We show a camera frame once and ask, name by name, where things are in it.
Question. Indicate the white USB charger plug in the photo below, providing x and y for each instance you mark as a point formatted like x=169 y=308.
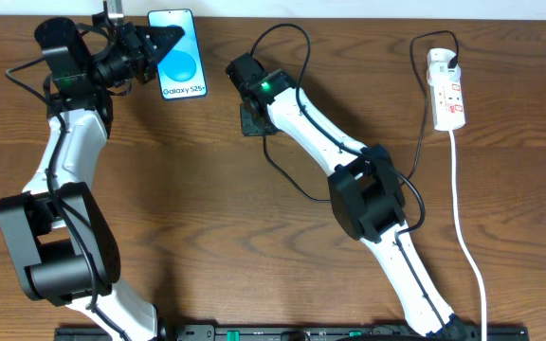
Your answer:
x=442 y=71

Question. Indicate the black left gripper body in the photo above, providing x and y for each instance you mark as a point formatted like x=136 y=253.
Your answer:
x=127 y=44

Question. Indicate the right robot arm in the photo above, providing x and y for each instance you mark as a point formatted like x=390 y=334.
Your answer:
x=365 y=192

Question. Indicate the blue Samsung Galaxy smartphone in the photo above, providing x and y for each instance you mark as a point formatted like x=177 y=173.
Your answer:
x=181 y=73

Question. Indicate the white power strip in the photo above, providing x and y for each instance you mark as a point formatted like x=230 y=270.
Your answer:
x=447 y=101

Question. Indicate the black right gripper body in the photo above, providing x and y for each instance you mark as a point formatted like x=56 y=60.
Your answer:
x=251 y=127

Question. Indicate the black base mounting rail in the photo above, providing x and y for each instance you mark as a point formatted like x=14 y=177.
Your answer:
x=378 y=332

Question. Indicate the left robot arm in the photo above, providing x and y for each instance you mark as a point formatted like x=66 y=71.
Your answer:
x=62 y=249

